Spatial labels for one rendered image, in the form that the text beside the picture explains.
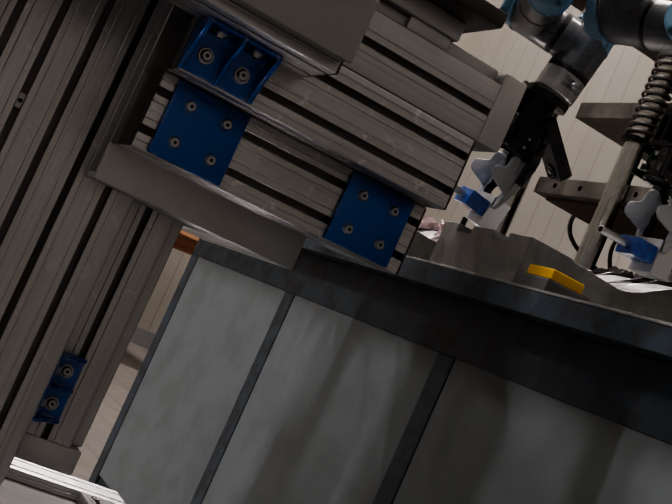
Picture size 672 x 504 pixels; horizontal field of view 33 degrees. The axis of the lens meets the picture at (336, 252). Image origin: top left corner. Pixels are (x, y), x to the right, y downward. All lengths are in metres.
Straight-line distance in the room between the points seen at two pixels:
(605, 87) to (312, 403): 5.67
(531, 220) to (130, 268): 6.14
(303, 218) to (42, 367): 0.36
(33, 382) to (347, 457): 0.69
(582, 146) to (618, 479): 6.08
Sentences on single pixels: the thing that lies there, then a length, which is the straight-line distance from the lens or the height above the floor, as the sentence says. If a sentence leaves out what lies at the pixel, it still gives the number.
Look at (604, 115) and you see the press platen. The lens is 3.28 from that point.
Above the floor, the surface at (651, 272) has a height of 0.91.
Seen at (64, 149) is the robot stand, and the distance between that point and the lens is 1.37.
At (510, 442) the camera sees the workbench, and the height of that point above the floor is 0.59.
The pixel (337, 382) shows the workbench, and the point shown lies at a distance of 2.03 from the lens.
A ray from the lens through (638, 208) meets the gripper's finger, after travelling 1.79.
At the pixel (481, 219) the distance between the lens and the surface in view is 1.90.
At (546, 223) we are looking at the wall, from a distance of 7.34.
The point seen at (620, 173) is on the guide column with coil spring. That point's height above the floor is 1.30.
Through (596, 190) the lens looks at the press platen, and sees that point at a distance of 3.09.
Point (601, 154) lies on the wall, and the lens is 7.23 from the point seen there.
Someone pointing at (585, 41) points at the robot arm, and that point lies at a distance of 1.95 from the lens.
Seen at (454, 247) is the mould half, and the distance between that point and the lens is 1.92.
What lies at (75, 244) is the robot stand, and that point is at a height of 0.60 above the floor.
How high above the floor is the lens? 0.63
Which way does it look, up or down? 4 degrees up
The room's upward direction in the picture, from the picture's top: 24 degrees clockwise
